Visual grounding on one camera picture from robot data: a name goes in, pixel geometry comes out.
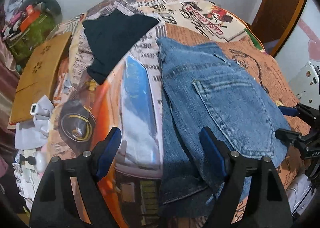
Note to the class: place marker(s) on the grey curved cushion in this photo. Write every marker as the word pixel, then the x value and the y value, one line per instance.
pixel 50 0

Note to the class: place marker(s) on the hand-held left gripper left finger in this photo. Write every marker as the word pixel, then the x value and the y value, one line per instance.
pixel 110 150

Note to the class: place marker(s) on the white perforated appliance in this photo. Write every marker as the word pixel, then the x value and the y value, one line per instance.
pixel 307 77

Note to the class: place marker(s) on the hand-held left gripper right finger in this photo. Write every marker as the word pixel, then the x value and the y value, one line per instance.
pixel 211 150

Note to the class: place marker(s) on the pile of white packets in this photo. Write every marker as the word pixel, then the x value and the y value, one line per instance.
pixel 25 175

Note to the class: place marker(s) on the small white device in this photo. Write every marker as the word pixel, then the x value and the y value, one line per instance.
pixel 35 109

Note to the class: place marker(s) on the printed blanket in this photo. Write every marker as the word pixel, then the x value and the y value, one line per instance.
pixel 200 15

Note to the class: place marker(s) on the white round bottle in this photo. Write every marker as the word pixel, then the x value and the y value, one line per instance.
pixel 40 160

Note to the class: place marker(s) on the white plastic sheet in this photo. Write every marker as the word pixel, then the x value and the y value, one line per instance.
pixel 298 193

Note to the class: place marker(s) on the green bag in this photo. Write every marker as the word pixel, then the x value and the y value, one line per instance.
pixel 37 32

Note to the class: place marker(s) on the orange box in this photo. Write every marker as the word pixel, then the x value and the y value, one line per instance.
pixel 30 17

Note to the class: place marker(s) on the blue denim pants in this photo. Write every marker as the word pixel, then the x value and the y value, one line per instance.
pixel 225 97

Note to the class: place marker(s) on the brown wooden door frame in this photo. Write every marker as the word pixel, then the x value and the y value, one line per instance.
pixel 277 12

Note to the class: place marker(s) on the white panel pink print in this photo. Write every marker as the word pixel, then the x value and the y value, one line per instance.
pixel 300 42

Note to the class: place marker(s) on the black folded garment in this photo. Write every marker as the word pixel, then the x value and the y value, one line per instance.
pixel 115 35

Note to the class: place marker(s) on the white cloth with buckle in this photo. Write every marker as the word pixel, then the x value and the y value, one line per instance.
pixel 32 130

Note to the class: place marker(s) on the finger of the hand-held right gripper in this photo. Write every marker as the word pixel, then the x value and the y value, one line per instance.
pixel 287 110
pixel 287 134

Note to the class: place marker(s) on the cardboard box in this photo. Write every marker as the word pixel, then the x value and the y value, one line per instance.
pixel 37 72

